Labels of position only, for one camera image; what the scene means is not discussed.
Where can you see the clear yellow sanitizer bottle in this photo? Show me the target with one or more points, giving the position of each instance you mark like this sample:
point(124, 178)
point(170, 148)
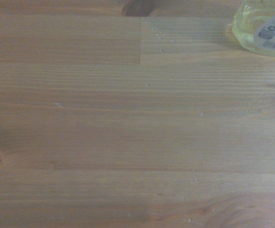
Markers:
point(249, 26)

